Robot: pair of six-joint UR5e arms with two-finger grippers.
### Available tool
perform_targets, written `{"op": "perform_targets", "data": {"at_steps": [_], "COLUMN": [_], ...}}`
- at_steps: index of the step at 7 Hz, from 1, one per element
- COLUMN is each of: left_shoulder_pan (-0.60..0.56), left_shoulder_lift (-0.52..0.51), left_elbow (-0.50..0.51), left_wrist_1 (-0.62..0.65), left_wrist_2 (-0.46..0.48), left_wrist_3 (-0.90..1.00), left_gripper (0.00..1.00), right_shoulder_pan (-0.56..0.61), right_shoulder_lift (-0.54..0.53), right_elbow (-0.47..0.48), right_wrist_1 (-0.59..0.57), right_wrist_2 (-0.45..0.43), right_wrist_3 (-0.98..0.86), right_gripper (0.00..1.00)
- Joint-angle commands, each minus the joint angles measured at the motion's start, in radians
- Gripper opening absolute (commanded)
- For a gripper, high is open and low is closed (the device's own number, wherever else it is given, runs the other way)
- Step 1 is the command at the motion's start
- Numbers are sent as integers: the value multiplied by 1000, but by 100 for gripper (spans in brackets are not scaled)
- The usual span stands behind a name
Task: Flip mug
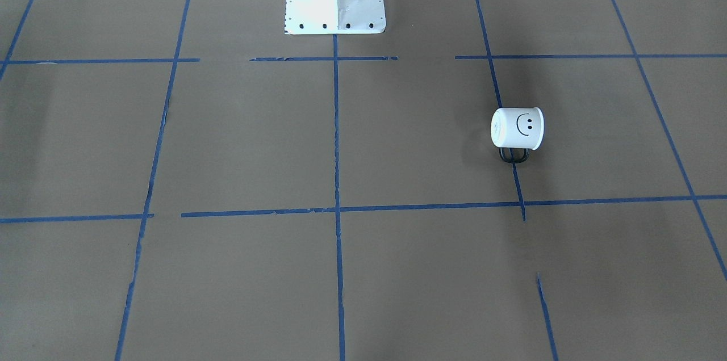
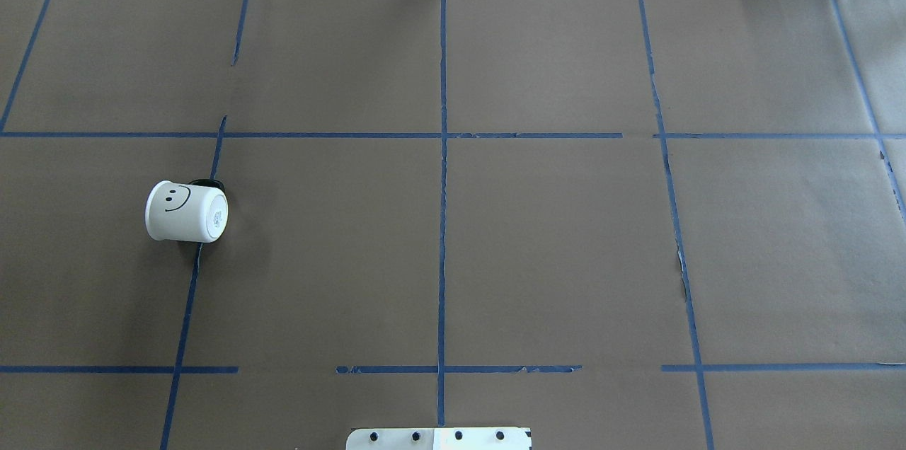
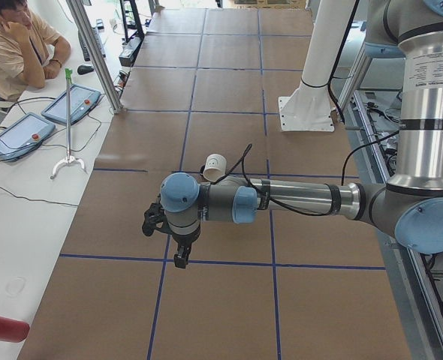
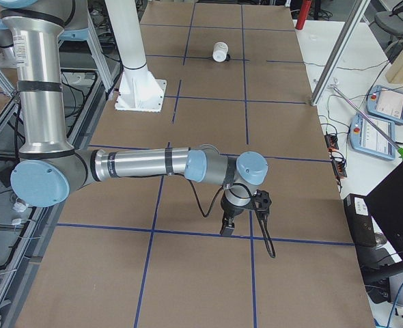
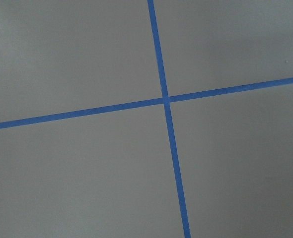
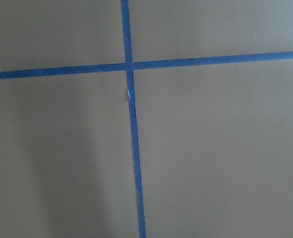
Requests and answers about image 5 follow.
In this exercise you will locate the blue tape strip crosswise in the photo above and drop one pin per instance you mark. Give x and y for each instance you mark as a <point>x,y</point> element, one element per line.
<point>145,103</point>

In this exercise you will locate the blue tape strip lengthwise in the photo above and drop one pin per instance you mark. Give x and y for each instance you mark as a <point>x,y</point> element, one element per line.
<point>169,120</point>

